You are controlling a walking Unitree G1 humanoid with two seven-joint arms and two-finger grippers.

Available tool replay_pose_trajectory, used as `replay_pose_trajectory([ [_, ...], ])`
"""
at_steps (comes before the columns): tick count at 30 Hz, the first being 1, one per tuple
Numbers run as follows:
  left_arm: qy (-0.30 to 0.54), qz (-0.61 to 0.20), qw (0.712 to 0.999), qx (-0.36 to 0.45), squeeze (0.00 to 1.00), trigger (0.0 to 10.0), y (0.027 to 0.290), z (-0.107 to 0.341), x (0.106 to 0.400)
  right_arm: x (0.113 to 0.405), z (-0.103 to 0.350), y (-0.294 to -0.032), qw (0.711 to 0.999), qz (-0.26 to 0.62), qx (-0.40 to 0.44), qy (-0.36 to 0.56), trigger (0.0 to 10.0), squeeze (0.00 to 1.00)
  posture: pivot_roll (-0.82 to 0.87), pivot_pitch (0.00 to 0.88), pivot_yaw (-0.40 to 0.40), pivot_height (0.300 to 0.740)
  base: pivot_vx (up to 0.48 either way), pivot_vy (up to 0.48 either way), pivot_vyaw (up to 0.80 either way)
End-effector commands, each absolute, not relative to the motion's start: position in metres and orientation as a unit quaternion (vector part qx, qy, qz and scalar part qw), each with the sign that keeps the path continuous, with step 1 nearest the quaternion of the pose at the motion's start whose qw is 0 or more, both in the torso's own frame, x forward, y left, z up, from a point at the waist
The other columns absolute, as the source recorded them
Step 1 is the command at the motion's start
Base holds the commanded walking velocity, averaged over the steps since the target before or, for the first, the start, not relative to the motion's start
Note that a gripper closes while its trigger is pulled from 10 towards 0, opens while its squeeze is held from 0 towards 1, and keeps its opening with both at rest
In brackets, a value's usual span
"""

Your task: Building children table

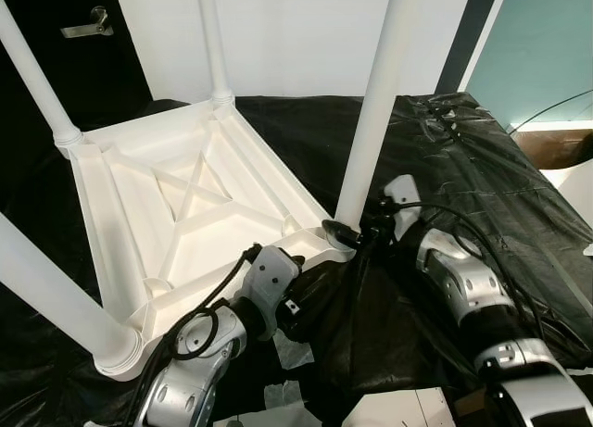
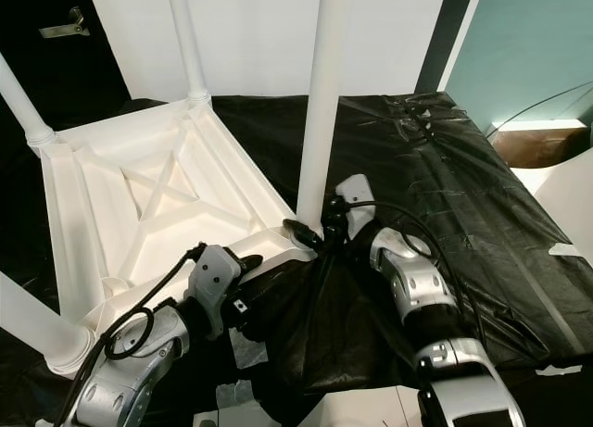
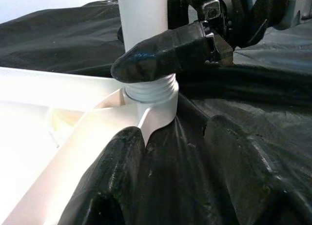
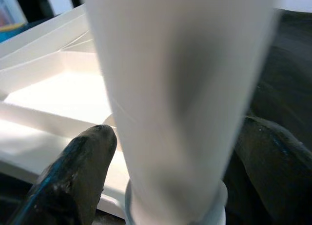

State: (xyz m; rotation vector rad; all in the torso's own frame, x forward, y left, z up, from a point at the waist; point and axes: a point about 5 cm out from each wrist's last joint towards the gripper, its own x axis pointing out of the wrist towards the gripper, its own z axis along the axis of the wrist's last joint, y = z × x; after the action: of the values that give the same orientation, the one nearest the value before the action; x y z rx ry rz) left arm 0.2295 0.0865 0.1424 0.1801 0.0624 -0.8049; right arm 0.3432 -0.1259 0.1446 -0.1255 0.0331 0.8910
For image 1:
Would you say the dark door frame post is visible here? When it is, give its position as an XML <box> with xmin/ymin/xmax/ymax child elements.
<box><xmin>435</xmin><ymin>0</ymin><xmax>506</xmax><ymax>96</ymax></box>

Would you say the black door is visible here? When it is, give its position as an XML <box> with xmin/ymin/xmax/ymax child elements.
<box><xmin>0</xmin><ymin>0</ymin><xmax>154</xmax><ymax>104</ymax></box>

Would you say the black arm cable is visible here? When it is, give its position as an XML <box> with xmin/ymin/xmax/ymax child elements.
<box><xmin>130</xmin><ymin>245</ymin><xmax>265</xmax><ymax>427</ymax></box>
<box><xmin>371</xmin><ymin>201</ymin><xmax>548</xmax><ymax>354</ymax></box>

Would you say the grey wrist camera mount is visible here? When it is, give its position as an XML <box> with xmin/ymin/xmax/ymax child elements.
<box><xmin>243</xmin><ymin>245</ymin><xmax>302</xmax><ymax>317</ymax></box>
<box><xmin>383</xmin><ymin>174</ymin><xmax>423</xmax><ymax>229</ymax></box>

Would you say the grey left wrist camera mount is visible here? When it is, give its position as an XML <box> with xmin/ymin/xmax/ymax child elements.
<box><xmin>243</xmin><ymin>245</ymin><xmax>302</xmax><ymax>317</ymax></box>

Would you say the brown wooden table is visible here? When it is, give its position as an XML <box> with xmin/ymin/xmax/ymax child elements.
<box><xmin>510</xmin><ymin>129</ymin><xmax>593</xmax><ymax>169</ymax></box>

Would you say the teal glass panel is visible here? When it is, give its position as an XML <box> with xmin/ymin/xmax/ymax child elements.
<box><xmin>463</xmin><ymin>0</ymin><xmax>593</xmax><ymax>130</ymax></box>

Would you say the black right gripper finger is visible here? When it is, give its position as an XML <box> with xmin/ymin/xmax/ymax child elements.
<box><xmin>321</xmin><ymin>220</ymin><xmax>364</xmax><ymax>248</ymax></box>

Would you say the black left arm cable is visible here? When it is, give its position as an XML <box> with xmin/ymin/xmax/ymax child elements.
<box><xmin>130</xmin><ymin>245</ymin><xmax>265</xmax><ymax>427</ymax></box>

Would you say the silver door handle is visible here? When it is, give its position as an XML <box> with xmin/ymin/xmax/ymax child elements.
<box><xmin>61</xmin><ymin>7</ymin><xmax>114</xmax><ymax>39</ymax></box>

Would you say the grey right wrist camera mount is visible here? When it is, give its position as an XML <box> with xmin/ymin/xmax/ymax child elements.
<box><xmin>383</xmin><ymin>174</ymin><xmax>423</xmax><ymax>229</ymax></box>

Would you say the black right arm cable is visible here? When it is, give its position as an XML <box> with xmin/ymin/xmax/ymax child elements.
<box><xmin>371</xmin><ymin>201</ymin><xmax>548</xmax><ymax>354</ymax></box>

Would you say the black plastic sheet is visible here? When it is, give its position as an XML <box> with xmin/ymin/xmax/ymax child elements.
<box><xmin>0</xmin><ymin>94</ymin><xmax>593</xmax><ymax>426</ymax></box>

